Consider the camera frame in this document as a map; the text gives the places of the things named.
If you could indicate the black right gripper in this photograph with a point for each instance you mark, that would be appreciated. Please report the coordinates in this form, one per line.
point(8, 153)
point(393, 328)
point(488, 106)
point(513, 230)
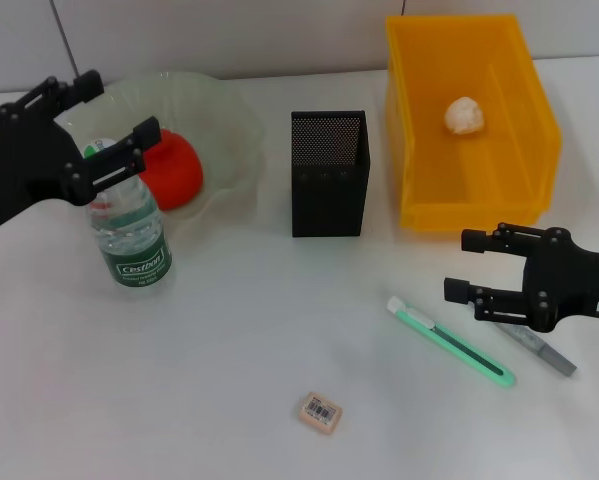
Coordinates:
point(569, 285)

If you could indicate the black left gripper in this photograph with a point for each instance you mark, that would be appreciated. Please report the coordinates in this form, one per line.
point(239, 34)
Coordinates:
point(24, 160)

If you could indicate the red tomato-like fruit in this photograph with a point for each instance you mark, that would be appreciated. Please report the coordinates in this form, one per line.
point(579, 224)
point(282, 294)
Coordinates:
point(179, 175)

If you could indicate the clear green-label water bottle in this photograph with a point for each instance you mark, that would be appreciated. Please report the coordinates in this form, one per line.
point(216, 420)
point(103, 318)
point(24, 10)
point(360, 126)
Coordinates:
point(134, 250)

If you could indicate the white paper ball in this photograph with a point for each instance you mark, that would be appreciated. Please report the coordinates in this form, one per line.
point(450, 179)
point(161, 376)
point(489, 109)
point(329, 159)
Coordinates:
point(463, 115)

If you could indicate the green utility knife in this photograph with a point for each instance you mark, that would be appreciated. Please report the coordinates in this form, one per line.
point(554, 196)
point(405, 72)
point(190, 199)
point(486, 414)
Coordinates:
point(449, 340)

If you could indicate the grey pen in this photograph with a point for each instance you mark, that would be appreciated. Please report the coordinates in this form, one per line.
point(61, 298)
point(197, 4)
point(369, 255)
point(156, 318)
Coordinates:
point(544, 350)

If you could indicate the pale green glass fruit plate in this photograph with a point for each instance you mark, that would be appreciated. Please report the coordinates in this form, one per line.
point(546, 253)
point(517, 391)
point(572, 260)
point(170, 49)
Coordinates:
point(219, 130)

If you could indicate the black mesh pen holder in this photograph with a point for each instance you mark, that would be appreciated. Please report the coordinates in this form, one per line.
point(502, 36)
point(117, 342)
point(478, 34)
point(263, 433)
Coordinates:
point(329, 195)

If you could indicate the beige eraser with barcode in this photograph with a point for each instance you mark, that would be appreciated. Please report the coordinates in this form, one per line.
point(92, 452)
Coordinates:
point(319, 413)

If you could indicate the yellow plastic bin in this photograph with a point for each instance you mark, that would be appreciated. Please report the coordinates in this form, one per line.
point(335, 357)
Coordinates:
point(479, 175)

